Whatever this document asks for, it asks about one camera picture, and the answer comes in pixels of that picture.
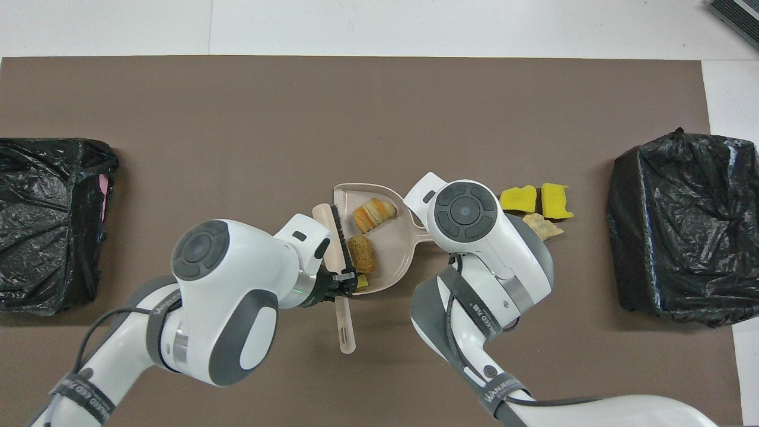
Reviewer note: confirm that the large striped bread piece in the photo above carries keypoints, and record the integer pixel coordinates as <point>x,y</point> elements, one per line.
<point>373,214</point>

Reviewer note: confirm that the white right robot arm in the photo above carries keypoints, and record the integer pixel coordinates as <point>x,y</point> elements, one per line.
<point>474,231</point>

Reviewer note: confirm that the beige brush black bristles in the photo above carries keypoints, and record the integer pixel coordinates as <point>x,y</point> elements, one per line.
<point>345,332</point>

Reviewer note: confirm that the yellow sponge piece rectangular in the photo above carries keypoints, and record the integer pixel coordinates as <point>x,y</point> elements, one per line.
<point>555,200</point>

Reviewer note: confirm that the dark ribbed grille object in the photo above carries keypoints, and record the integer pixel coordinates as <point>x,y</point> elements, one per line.
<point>741,15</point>

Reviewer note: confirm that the brown oval bread roll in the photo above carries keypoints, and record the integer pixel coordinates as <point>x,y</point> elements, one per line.
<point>362,254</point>

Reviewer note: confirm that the pale pastry piece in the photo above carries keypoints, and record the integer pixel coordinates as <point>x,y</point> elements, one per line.
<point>548,228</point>

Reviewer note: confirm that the beige plastic dustpan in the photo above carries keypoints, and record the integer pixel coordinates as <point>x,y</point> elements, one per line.
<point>391,249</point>

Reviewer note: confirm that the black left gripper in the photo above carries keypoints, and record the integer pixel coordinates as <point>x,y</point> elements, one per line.
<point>320,289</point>

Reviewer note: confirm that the small yellow sponge wedge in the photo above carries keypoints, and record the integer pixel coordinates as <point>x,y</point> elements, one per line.
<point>362,282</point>

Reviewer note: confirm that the pink bin with black bag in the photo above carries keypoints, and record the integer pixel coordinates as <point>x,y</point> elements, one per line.
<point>47,225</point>

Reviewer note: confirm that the yellow sponge piece wavy edge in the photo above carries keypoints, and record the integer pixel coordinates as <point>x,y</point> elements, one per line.
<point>517,200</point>

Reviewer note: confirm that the brown table mat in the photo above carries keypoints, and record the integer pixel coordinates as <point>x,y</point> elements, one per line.
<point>415,101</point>

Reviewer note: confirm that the black bag lined bin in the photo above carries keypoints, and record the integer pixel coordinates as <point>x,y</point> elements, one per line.
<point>682,237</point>

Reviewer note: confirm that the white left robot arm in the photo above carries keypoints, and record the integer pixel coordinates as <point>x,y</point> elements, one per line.
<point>237,284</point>

